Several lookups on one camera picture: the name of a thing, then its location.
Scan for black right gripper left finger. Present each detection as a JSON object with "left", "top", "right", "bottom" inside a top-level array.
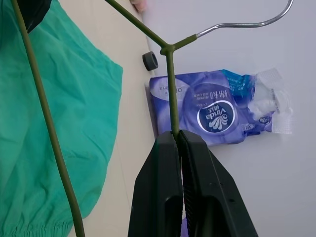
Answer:
[{"left": 127, "top": 131, "right": 185, "bottom": 237}]

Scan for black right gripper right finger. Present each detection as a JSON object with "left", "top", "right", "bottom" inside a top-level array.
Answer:
[{"left": 178, "top": 129, "right": 259, "bottom": 237}]

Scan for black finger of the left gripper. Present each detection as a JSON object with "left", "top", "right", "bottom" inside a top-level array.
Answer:
[{"left": 15, "top": 0, "right": 52, "bottom": 35}]

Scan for olive green wire hanger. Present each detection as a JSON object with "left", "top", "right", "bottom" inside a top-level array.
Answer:
[{"left": 10, "top": 0, "right": 295, "bottom": 237}]

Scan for green shorts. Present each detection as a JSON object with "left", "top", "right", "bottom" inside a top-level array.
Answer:
[{"left": 0, "top": 0, "right": 124, "bottom": 237}]

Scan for bare person's hand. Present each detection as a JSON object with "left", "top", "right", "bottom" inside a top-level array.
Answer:
[{"left": 130, "top": 0, "right": 149, "bottom": 11}]

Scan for purple Vinda tissue pack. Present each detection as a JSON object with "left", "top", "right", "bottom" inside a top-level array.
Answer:
[{"left": 149, "top": 68, "right": 294, "bottom": 147}]

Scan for small grey ring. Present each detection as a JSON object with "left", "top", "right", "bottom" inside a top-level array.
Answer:
[{"left": 142, "top": 51, "right": 159, "bottom": 73}]

